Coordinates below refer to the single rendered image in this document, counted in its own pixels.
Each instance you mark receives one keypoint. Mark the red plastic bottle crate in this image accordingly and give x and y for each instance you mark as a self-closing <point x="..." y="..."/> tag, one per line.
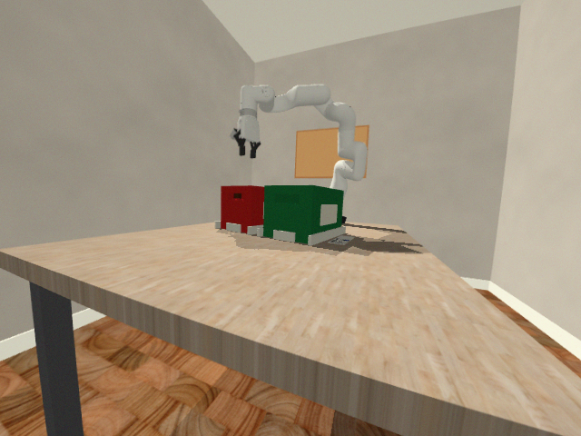
<point x="248" y="212"/>

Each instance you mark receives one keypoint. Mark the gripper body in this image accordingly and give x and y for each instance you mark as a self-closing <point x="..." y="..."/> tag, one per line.
<point x="250" y="129"/>

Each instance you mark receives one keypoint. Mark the grey pick list card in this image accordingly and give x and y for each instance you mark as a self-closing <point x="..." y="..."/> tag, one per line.
<point x="341" y="239"/>

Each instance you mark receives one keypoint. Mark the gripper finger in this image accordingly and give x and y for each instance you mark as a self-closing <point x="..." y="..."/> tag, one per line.
<point x="240" y="142"/>
<point x="254" y="147"/>

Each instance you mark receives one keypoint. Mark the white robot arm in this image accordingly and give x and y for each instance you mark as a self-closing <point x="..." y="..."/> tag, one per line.
<point x="304" y="95"/>

